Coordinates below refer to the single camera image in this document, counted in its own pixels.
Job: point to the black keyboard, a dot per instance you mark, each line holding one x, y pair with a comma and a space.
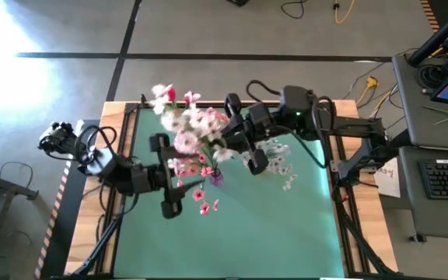
445, 180

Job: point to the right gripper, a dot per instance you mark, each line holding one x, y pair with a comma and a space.
261, 116

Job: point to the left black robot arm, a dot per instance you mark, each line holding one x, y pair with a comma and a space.
127, 179

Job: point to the black monitor pole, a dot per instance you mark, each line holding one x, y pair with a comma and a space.
436, 39

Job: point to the grey chair base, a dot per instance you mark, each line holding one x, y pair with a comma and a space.
10, 187

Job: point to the grey standing desk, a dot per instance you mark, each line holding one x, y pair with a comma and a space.
414, 128
426, 218

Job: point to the yellow power plug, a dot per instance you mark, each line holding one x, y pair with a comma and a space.
372, 82

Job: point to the white paper sheet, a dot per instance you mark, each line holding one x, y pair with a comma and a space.
389, 183

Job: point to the purple glass vase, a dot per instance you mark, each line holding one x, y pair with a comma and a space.
216, 179

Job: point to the black table clamp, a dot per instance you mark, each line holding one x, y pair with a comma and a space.
143, 99

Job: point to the hazard-striped floor mat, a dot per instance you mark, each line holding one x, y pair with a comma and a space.
429, 17
58, 225

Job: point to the black aluminium table frame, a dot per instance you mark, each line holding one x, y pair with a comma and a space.
130, 109

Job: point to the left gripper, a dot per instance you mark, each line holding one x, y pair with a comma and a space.
148, 179

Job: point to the black diagonal frame strut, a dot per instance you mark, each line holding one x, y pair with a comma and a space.
101, 243
358, 241

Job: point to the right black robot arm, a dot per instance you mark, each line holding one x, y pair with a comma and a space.
348, 126

